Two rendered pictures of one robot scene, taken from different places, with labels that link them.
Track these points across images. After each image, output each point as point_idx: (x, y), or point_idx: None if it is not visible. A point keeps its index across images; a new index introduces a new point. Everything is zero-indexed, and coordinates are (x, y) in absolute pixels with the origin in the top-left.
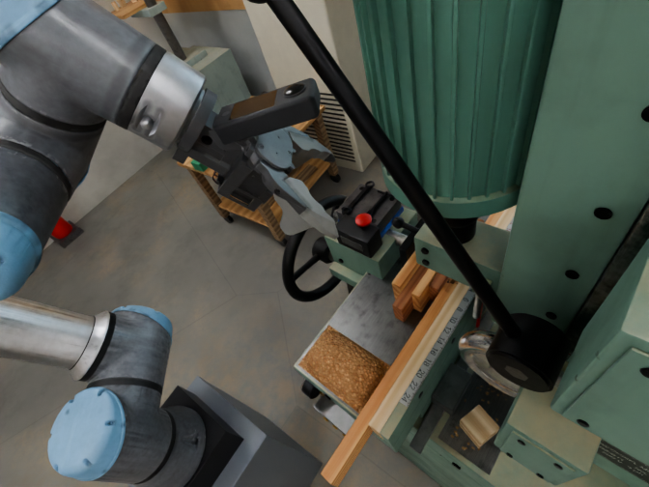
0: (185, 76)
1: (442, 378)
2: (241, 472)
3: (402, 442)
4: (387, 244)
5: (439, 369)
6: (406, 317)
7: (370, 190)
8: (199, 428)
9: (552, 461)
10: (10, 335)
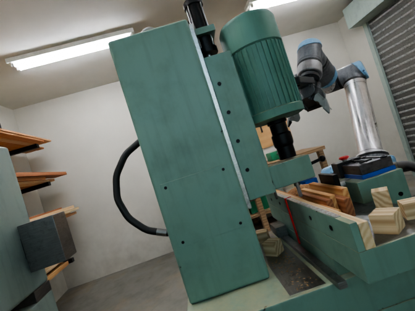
0: (301, 67)
1: (282, 223)
2: None
3: (272, 214)
4: (339, 179)
5: (278, 210)
6: None
7: (377, 158)
8: None
9: None
10: (356, 130)
